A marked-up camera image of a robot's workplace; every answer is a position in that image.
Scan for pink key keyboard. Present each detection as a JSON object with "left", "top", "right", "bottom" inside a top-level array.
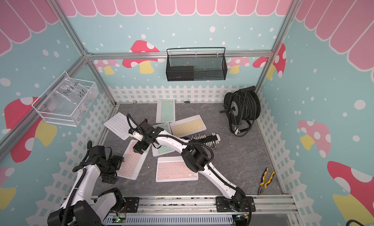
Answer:
[
  {"left": 156, "top": 156, "right": 199, "bottom": 183},
  {"left": 117, "top": 140, "right": 149, "bottom": 180}
]

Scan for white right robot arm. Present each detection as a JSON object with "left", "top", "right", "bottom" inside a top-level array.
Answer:
[{"left": 126, "top": 114, "right": 253, "bottom": 212}]

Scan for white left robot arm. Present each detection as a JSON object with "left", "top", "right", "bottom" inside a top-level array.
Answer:
[{"left": 47, "top": 140, "right": 127, "bottom": 226}]

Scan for near green key keyboard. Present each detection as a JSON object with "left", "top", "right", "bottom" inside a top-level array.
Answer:
[{"left": 151, "top": 123, "right": 174, "bottom": 157}]

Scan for green key keyboard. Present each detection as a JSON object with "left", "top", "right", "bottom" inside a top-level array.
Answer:
[
  {"left": 151, "top": 123, "right": 174, "bottom": 157},
  {"left": 156, "top": 100, "right": 175, "bottom": 124}
]

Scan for far green key keyboard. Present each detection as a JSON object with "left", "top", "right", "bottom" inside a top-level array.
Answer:
[{"left": 156, "top": 100, "right": 175, "bottom": 124}]

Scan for yellow key white keyboard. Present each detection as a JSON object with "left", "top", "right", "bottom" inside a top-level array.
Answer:
[{"left": 170, "top": 115, "right": 206, "bottom": 137}]

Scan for black box in basket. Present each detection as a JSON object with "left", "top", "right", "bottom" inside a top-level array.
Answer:
[{"left": 166, "top": 66, "right": 194, "bottom": 81}]

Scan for plastic bag in basket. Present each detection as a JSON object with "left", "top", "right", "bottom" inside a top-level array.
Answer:
[{"left": 53, "top": 76, "right": 90, "bottom": 111}]

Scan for clear wire wall basket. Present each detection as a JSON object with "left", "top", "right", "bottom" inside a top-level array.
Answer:
[{"left": 32, "top": 72, "right": 99, "bottom": 127}]

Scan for black wire mesh basket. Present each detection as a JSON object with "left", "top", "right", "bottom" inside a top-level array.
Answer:
[{"left": 166, "top": 47, "right": 228, "bottom": 81}]

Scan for black cable reel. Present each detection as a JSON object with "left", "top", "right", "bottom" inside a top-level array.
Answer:
[{"left": 220, "top": 86, "right": 261, "bottom": 137}]

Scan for yellow handled pliers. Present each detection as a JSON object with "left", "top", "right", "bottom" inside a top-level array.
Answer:
[{"left": 258, "top": 167, "right": 275, "bottom": 195}]

